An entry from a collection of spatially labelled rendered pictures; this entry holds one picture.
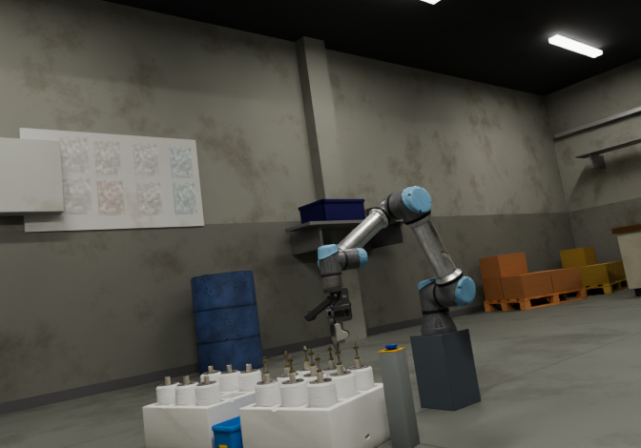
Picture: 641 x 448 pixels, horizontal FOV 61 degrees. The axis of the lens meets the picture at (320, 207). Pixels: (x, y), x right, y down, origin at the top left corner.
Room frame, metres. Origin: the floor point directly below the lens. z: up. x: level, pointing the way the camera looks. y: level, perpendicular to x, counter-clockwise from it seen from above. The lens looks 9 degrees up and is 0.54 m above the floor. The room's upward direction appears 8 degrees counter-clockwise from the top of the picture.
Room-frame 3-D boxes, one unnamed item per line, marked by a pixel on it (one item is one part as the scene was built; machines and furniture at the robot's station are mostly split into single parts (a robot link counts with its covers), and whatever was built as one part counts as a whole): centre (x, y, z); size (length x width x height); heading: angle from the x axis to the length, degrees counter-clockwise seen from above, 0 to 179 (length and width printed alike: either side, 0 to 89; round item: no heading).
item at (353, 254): (2.01, -0.08, 0.64); 0.11 x 0.11 x 0.08; 35
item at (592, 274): (8.02, -3.75, 0.33); 1.18 x 0.92 x 0.66; 129
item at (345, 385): (1.94, 0.01, 0.16); 0.10 x 0.10 x 0.18
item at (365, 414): (2.01, 0.11, 0.09); 0.39 x 0.39 x 0.18; 55
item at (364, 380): (2.04, -0.06, 0.16); 0.10 x 0.10 x 0.18
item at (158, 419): (2.33, 0.56, 0.09); 0.39 x 0.39 x 0.18; 55
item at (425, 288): (2.39, -0.44, 0.47); 0.13 x 0.12 x 0.14; 35
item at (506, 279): (7.17, -2.58, 0.35); 1.18 x 0.90 x 0.69; 127
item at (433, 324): (2.40, -0.43, 0.35); 0.15 x 0.15 x 0.10
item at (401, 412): (1.90, -0.17, 0.16); 0.07 x 0.07 x 0.31; 55
